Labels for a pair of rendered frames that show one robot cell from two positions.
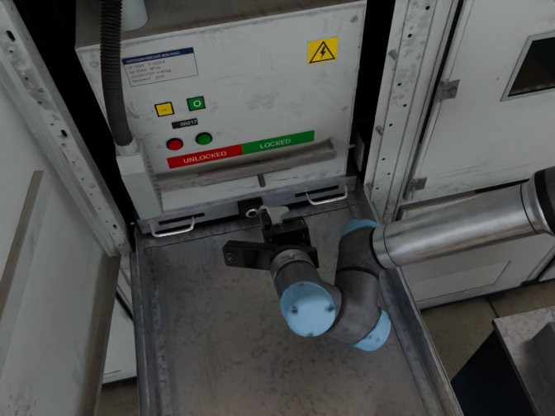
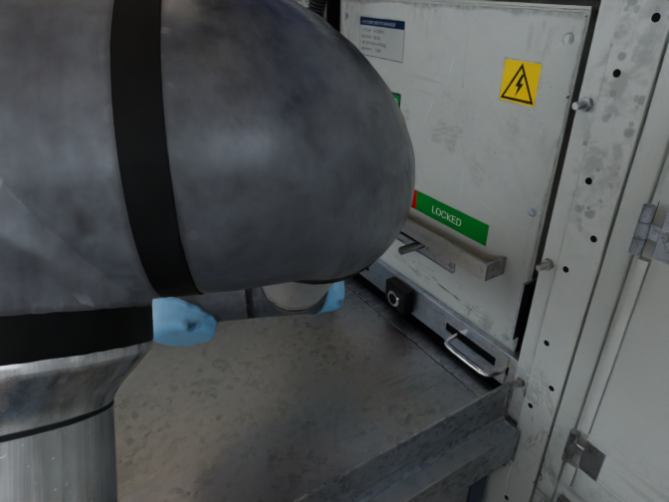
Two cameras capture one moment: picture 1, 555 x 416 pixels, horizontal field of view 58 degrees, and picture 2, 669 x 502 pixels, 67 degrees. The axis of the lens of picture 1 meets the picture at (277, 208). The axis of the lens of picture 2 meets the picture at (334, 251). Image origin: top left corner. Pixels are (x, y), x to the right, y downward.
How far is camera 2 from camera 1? 83 cm
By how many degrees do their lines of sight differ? 54
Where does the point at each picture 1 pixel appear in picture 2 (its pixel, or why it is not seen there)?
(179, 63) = (392, 40)
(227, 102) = (416, 117)
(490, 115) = not seen: outside the picture
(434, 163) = (621, 426)
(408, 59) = (609, 129)
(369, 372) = (211, 488)
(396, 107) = (577, 233)
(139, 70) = (367, 36)
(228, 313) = (264, 330)
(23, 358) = not seen: hidden behind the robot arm
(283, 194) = (435, 310)
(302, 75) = (491, 115)
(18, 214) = not seen: hidden behind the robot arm
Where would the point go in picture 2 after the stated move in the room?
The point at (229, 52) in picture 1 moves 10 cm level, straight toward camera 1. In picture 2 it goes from (430, 42) to (371, 46)
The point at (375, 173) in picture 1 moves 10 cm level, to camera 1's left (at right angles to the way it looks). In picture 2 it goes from (531, 367) to (485, 325)
